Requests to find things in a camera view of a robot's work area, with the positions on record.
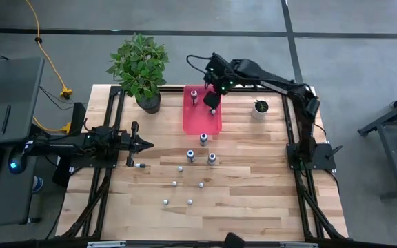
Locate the black metal stand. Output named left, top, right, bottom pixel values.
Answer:
left=358, top=85, right=397, bottom=200

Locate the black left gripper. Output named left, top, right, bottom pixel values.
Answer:
left=120, top=121, right=155, bottom=168

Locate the person's head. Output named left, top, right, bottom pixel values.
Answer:
left=224, top=232, right=245, bottom=248

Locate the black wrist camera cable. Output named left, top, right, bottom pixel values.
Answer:
left=185, top=54, right=209, bottom=75

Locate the silver metal bracket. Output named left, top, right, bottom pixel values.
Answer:
left=87, top=240, right=128, bottom=248
left=280, top=242, right=319, bottom=248

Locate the black upright box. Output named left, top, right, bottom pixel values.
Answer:
left=70, top=101, right=87, bottom=136

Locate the black clamp lever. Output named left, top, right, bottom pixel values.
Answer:
left=325, top=145, right=344, bottom=161

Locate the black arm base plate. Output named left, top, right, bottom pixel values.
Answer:
left=57, top=151, right=119, bottom=170
left=286, top=143, right=338, bottom=172

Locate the black pen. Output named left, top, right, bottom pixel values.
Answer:
left=1, top=104, right=12, bottom=135

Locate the pink translucent plastic bin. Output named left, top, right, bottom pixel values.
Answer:
left=182, top=85, right=223, bottom=136

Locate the leafy plant in black pot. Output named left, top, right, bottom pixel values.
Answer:
left=105, top=32, right=170, bottom=114

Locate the dark grey desk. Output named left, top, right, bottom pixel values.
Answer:
left=0, top=56, right=46, bottom=229

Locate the yellow extension cable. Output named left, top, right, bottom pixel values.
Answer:
left=32, top=116, right=72, bottom=134
left=24, top=0, right=74, bottom=101

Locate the succulent in white pot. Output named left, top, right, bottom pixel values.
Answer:
left=252, top=99, right=271, bottom=121

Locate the black computer mouse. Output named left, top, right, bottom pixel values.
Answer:
left=8, top=151, right=28, bottom=175

